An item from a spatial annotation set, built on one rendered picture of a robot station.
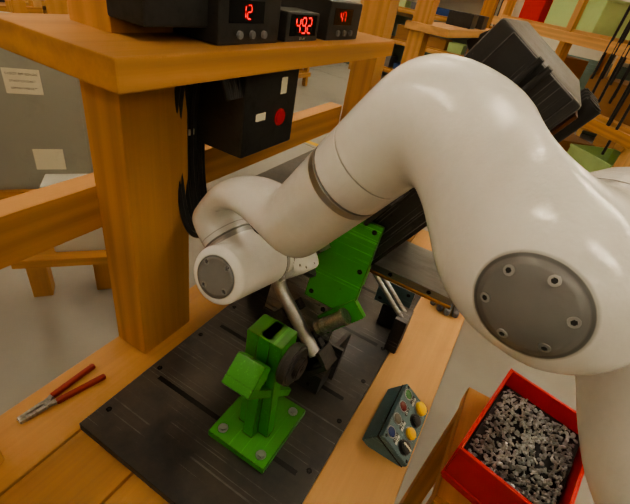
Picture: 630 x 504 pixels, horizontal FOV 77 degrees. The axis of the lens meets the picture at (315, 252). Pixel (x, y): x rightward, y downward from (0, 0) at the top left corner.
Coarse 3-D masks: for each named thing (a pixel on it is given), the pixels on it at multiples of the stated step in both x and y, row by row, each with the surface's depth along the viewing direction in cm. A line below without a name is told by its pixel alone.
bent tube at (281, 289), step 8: (328, 248) 83; (280, 288) 87; (280, 296) 88; (288, 296) 88; (288, 304) 87; (296, 304) 89; (288, 312) 88; (296, 312) 88; (296, 320) 87; (304, 320) 88; (296, 328) 87; (304, 328) 87; (304, 336) 87; (312, 336) 88; (312, 344) 87; (312, 352) 87
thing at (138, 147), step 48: (96, 0) 53; (384, 0) 127; (96, 96) 62; (144, 96) 63; (96, 144) 67; (144, 144) 67; (144, 192) 71; (144, 240) 76; (144, 288) 82; (144, 336) 88
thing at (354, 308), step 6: (354, 300) 84; (342, 306) 85; (348, 306) 84; (354, 306) 84; (360, 306) 85; (324, 312) 88; (330, 312) 87; (354, 312) 84; (360, 312) 83; (354, 318) 84; (360, 318) 84
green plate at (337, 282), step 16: (368, 224) 79; (336, 240) 83; (352, 240) 81; (368, 240) 80; (320, 256) 85; (336, 256) 84; (352, 256) 82; (368, 256) 80; (320, 272) 86; (336, 272) 84; (352, 272) 83; (368, 272) 89; (320, 288) 87; (336, 288) 85; (352, 288) 83; (336, 304) 86
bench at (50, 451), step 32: (192, 288) 112; (192, 320) 102; (96, 352) 90; (128, 352) 91; (160, 352) 93; (96, 384) 84; (0, 416) 75; (64, 416) 77; (0, 448) 71; (32, 448) 71; (64, 448) 72; (96, 448) 73; (0, 480) 67; (32, 480) 67; (64, 480) 68; (96, 480) 69; (128, 480) 70
